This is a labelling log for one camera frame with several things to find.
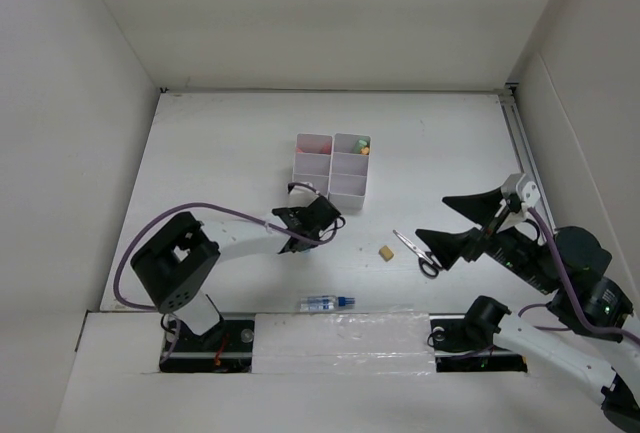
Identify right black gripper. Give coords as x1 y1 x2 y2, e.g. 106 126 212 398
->
413 183 558 293

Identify red highlighter pen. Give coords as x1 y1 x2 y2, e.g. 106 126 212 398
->
296 138 332 155

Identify green capped correction tape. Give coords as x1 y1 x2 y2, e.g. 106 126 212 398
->
351 139 369 154

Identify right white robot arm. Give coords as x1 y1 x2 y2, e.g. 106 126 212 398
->
415 174 639 432

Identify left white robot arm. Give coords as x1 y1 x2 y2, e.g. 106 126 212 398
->
130 196 343 350

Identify right white compartment organizer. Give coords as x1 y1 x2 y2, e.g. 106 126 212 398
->
328 133 371 211

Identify white compartment organizer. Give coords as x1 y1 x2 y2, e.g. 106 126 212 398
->
328 133 371 211
292 133 333 196

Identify left white compartment organizer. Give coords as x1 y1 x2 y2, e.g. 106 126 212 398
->
292 133 333 196

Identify yellow eraser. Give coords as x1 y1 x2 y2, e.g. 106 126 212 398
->
379 246 394 261

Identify blue capped glue bottle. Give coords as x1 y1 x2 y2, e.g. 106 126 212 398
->
299 295 356 312

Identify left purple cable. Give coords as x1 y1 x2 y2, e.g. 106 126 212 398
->
113 181 346 369

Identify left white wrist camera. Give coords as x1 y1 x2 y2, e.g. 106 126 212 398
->
287 182 317 202

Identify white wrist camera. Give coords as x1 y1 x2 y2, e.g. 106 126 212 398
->
287 182 317 202
500 173 541 229

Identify black handled scissors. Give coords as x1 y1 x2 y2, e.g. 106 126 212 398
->
393 230 443 279

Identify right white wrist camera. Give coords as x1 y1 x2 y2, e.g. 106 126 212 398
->
500 173 541 229

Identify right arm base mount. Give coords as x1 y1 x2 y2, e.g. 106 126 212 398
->
426 315 528 373

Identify aluminium rail right side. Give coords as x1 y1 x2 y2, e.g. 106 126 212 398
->
498 83 556 229

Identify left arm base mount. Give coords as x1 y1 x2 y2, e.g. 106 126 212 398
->
159 315 255 374

